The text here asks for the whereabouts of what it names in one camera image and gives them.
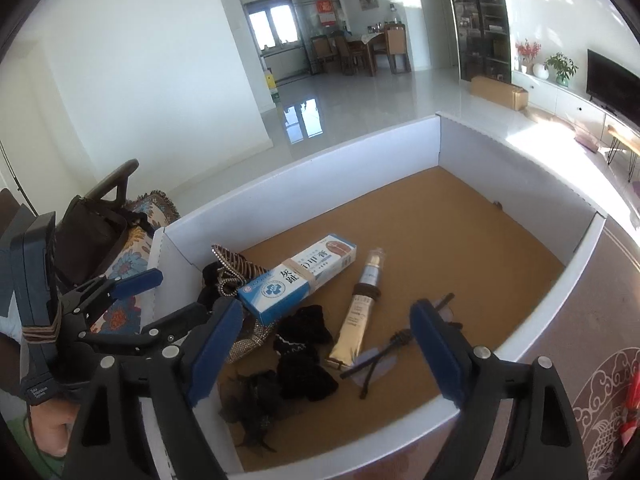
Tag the dark display cabinet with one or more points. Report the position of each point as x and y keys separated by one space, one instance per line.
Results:
x=482 y=29

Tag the red fabric pouch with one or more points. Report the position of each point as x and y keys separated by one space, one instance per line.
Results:
x=630 y=419

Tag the black hair claw clip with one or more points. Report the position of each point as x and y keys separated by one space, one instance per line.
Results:
x=252 y=401

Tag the wooden dining table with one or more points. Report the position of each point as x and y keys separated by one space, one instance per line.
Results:
x=349 y=53

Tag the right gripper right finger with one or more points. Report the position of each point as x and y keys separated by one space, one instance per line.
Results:
x=542 y=440

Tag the white tv cabinet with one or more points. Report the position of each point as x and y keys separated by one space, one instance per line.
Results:
x=566 y=105

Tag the wooden bench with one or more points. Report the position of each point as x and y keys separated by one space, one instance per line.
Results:
x=621 y=141

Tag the blue white medicine box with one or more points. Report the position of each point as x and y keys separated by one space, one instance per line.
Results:
x=275 y=293

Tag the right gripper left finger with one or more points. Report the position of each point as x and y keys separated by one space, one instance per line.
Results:
x=109 y=440

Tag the black velvet pouch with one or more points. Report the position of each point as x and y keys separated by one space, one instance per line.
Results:
x=298 y=341

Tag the black flat television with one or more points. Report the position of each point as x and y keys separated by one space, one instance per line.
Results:
x=614 y=86

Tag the person's left hand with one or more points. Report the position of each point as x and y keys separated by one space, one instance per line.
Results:
x=51 y=422

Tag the black frame eyeglasses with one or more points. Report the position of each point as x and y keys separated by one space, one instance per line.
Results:
x=377 y=363

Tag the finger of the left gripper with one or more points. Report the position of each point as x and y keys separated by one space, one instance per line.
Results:
x=153 y=336
x=98 y=294

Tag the black bag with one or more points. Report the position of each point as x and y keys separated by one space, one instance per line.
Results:
x=94 y=229

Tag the green potted plant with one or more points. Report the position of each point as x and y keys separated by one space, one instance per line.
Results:
x=563 y=66

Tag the gold cosmetic tube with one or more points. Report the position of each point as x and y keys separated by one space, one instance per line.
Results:
x=364 y=295

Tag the red flowers in vase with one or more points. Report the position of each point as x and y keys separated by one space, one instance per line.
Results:
x=527 y=52

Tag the brown cardboard box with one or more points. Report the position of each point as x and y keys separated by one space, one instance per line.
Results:
x=507 y=95

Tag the floral cushion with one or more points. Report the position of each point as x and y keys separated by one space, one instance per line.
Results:
x=124 y=316

